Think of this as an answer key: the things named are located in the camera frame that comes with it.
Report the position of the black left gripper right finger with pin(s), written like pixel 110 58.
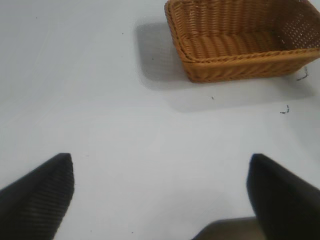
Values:
pixel 282 197

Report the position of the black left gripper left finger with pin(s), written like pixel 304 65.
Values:
pixel 35 200

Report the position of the brown woven wicker basket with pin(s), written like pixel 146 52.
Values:
pixel 240 42

